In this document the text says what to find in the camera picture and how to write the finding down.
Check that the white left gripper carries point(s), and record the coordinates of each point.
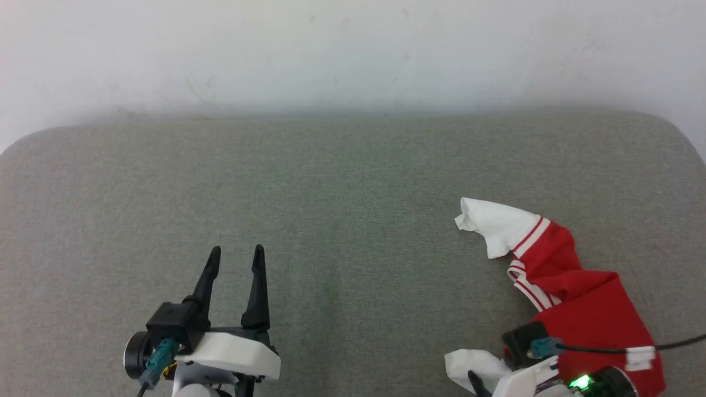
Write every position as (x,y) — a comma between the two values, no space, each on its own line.
(237,353)

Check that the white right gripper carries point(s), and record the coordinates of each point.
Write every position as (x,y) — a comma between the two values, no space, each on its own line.
(532,380)

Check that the red white basketball jersey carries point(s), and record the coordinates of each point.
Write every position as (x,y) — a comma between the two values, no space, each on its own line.
(584,314)

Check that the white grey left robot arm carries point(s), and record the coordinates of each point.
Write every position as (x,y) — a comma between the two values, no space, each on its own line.
(201,383)

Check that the grey fabric sofa cushion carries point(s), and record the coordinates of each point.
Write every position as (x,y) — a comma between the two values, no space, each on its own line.
(342,209)

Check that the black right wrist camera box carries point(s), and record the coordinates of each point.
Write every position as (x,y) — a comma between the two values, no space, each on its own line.
(521,341)

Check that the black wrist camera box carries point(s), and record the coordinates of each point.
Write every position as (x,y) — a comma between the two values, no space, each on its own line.
(175,322)
(521,341)

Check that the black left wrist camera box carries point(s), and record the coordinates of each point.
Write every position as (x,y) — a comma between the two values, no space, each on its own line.
(175,322)

